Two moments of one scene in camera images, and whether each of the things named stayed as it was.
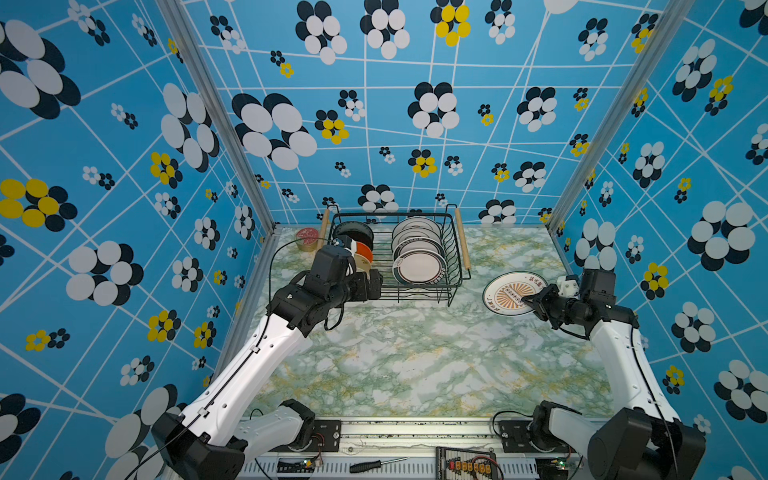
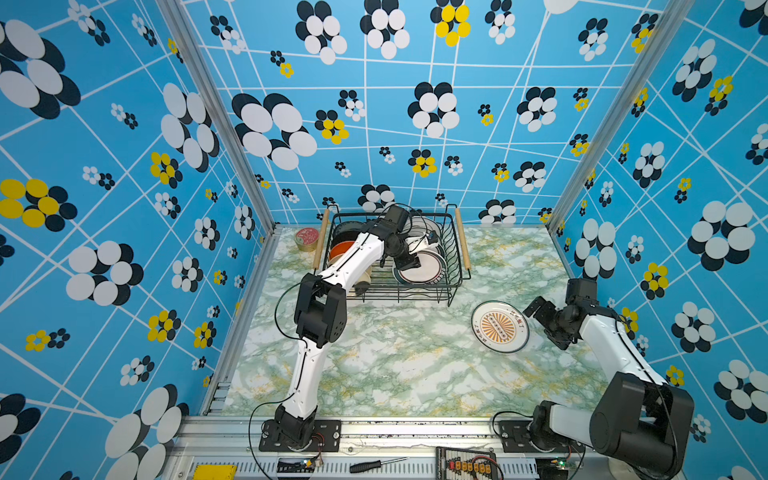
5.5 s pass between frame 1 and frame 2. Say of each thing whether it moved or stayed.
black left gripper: moved
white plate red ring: stayed
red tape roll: stayed
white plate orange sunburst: moved
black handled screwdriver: stayed
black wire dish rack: stayed
